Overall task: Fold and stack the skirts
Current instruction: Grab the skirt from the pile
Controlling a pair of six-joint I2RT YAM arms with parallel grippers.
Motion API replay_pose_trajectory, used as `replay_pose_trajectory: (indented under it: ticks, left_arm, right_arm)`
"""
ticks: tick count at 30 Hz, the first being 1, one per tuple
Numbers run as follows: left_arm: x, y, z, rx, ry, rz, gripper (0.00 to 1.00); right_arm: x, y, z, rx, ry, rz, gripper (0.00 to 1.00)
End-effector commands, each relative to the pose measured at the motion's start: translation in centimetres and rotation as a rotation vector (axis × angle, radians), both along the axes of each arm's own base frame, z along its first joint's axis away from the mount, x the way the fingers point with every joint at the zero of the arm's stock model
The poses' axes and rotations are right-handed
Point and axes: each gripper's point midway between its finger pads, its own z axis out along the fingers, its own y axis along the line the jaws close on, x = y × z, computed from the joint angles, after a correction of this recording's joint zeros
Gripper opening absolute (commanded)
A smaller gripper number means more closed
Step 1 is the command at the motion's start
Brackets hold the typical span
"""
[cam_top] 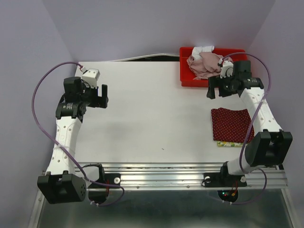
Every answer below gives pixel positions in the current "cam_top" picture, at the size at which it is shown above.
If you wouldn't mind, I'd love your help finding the yellow floral folded skirt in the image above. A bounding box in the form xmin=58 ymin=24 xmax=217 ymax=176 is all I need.
xmin=217 ymin=141 xmax=243 ymax=147

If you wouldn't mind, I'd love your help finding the aluminium mounting rail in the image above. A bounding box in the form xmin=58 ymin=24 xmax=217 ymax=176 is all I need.
xmin=41 ymin=162 xmax=288 ymax=190

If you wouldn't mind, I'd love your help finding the red plastic bin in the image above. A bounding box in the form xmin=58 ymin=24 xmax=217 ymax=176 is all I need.
xmin=179 ymin=47 xmax=245 ymax=88

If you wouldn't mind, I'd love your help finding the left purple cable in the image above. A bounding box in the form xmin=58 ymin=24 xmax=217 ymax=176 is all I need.
xmin=32 ymin=61 xmax=125 ymax=207

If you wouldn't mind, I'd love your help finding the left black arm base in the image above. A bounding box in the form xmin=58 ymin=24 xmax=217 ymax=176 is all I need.
xmin=82 ymin=163 xmax=125 ymax=207

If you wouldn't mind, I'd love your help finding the white cloth garment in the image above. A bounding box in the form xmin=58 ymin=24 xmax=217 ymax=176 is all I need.
xmin=191 ymin=46 xmax=215 ymax=60

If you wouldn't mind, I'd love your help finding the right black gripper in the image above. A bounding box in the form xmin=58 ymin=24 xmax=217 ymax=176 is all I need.
xmin=206 ymin=72 xmax=238 ymax=99

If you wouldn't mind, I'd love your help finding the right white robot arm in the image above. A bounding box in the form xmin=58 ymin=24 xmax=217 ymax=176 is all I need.
xmin=207 ymin=59 xmax=293 ymax=185

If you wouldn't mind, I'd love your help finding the red polka dot skirt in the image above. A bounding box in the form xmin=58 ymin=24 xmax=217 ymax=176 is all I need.
xmin=211 ymin=108 xmax=251 ymax=143

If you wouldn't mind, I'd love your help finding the pink pleated skirt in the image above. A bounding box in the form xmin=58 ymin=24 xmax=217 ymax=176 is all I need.
xmin=187 ymin=52 xmax=223 ymax=80

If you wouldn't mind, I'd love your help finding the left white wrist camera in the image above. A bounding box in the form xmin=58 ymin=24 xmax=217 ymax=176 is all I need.
xmin=81 ymin=68 xmax=100 ymax=89

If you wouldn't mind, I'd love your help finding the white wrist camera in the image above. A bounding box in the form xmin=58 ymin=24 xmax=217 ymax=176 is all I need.
xmin=81 ymin=68 xmax=100 ymax=89
xmin=218 ymin=59 xmax=233 ymax=78

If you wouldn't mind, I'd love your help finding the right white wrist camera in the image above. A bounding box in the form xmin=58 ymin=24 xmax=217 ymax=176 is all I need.
xmin=218 ymin=59 xmax=233 ymax=78

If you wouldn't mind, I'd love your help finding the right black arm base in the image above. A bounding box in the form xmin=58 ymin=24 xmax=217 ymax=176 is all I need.
xmin=201 ymin=165 xmax=247 ymax=203

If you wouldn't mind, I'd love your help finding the white cable behind table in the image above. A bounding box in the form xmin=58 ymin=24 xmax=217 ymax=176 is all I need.
xmin=111 ymin=52 xmax=180 ymax=63

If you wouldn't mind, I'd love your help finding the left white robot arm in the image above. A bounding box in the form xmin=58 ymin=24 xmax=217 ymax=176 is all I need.
xmin=37 ymin=76 xmax=108 ymax=204

